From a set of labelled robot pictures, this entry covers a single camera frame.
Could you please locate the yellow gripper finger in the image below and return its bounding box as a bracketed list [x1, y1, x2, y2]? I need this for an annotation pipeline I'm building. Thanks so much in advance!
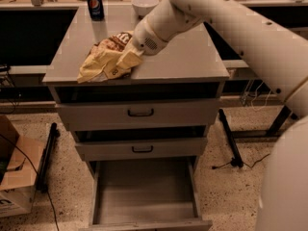
[116, 45, 143, 69]

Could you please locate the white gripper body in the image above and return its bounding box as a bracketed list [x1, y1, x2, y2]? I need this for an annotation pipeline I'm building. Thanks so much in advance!
[132, 16, 167, 55]

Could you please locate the brown sea salt chip bag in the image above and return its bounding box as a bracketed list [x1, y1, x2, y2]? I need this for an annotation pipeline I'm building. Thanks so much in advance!
[77, 31, 135, 84]

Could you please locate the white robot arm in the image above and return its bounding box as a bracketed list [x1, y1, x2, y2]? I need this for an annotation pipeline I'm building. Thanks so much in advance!
[117, 0, 308, 231]

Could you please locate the grey top drawer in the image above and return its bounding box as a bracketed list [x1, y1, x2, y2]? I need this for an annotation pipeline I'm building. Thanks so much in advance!
[56, 99, 219, 131]

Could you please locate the grey drawer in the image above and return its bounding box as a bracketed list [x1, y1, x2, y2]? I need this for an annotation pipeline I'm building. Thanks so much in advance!
[79, 158, 213, 231]
[75, 138, 207, 162]
[56, 99, 219, 131]

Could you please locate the grey drawer cabinet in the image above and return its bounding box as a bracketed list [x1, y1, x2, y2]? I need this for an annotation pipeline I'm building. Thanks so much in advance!
[42, 3, 231, 231]

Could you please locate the grey middle drawer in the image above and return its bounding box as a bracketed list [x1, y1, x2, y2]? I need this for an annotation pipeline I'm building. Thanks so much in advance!
[75, 138, 207, 162]

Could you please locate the grey bottom drawer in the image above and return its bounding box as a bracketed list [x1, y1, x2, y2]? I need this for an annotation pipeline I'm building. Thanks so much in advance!
[79, 158, 213, 231]

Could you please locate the white bowl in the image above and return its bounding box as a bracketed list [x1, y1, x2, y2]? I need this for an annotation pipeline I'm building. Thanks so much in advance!
[131, 0, 159, 17]

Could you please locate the blue Pepsi can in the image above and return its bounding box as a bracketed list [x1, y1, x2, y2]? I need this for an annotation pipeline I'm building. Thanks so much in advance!
[87, 0, 104, 21]

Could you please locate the cardboard box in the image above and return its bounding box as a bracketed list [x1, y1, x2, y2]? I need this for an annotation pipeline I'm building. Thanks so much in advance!
[0, 115, 44, 218]

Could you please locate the black stand foot right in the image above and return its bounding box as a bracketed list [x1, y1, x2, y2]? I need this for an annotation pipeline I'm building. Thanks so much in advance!
[218, 109, 244, 167]

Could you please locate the black stand foot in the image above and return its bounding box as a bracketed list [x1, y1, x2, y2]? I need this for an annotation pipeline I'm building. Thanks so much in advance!
[218, 109, 244, 167]
[36, 122, 60, 193]

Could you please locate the black stand foot left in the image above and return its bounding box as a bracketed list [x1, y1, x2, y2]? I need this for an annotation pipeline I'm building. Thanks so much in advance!
[36, 122, 60, 193]

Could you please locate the white hanging cable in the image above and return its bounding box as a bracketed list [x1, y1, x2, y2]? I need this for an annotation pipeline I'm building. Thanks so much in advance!
[249, 79, 273, 113]

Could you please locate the black floor cable right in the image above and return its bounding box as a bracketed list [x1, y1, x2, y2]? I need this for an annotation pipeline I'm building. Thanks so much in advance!
[211, 152, 272, 170]

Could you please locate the black floor cable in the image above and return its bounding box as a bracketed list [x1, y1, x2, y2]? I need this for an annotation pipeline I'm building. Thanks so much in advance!
[211, 152, 272, 170]
[0, 132, 61, 231]

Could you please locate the black floor cable left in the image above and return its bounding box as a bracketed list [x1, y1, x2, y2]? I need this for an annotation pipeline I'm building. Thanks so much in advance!
[0, 132, 61, 231]

